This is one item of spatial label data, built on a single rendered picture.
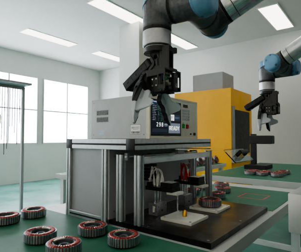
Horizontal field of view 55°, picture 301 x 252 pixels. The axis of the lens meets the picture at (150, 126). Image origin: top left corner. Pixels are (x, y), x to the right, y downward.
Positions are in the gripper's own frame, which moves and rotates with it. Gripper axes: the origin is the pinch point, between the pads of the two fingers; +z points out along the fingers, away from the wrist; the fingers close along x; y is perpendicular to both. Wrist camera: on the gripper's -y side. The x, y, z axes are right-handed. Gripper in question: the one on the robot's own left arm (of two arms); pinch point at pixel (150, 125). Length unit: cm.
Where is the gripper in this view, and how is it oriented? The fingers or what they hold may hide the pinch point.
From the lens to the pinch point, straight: 76.9
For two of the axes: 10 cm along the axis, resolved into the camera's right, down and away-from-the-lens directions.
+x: 6.3, 0.3, 7.7
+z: 0.0, 10.0, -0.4
